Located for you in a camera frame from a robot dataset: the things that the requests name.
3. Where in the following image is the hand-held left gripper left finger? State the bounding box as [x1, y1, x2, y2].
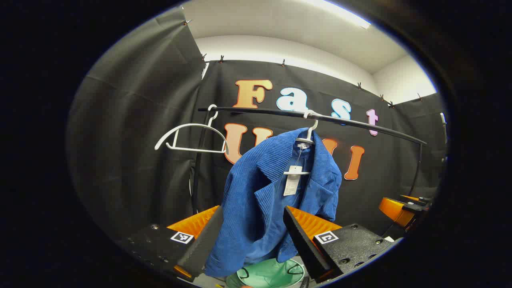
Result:
[118, 205, 224, 282]

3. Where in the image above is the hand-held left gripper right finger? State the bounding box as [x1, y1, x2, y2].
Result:
[282, 206, 404, 284]

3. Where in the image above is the green laundry hamper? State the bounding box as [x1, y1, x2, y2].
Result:
[226, 257, 305, 288]

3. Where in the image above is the blue corduroy jacket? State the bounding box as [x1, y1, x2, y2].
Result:
[205, 128, 343, 278]

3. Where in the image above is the white plastic hanger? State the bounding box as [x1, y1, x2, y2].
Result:
[283, 110, 319, 176]
[154, 104, 229, 154]

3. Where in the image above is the black clothes rack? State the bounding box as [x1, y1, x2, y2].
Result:
[191, 106, 427, 216]

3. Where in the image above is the black clamp-mounted device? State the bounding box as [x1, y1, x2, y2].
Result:
[439, 112, 448, 164]

